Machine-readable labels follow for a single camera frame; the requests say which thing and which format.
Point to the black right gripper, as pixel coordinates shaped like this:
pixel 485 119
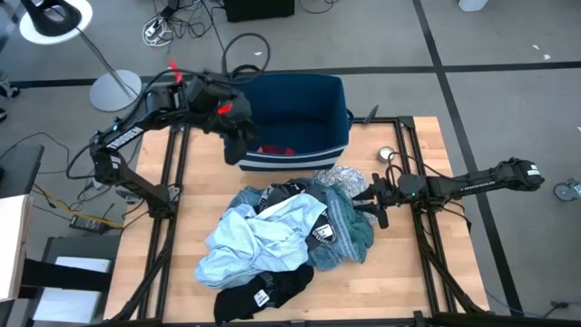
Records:
pixel 387 193

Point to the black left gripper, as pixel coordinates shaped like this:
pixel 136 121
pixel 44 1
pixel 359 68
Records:
pixel 238 131

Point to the teal green garment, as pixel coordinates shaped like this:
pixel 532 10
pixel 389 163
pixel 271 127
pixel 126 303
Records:
pixel 363 231

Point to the blue striped towel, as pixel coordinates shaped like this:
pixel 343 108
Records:
pixel 338 218

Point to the black shorts with lettered waistband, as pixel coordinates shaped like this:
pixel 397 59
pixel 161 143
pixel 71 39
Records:
pixel 281 193

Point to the black garment with white label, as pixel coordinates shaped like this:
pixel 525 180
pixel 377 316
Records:
pixel 290 286

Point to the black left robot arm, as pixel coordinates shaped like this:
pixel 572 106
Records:
pixel 131 131

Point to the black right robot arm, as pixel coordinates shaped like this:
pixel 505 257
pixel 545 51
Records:
pixel 476 184

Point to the red garment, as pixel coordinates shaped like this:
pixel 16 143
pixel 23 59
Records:
pixel 272 150

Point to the navy white striped fabric basket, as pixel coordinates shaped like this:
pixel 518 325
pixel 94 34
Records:
pixel 295 109

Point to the black box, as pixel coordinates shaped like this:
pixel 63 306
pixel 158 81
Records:
pixel 258 9

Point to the floor lamp with round base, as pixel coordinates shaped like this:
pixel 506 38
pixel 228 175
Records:
pixel 115 91

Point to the black power adapter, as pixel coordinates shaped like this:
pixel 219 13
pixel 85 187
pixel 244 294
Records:
pixel 88 224

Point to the grey caster wheel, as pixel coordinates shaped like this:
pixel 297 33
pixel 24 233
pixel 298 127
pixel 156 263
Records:
pixel 565 191

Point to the grey cart with white panel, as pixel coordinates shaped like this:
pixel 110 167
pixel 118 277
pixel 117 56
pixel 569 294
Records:
pixel 77 247

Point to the white plastic object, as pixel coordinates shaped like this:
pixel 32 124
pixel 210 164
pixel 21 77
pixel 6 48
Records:
pixel 472 4

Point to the black desk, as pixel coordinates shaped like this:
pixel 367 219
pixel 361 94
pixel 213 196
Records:
pixel 20 170

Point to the white cabinet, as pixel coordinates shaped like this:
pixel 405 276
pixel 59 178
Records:
pixel 13 245

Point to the black aluminium extrusion frame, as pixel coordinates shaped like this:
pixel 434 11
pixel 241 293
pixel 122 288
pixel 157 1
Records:
pixel 386 120

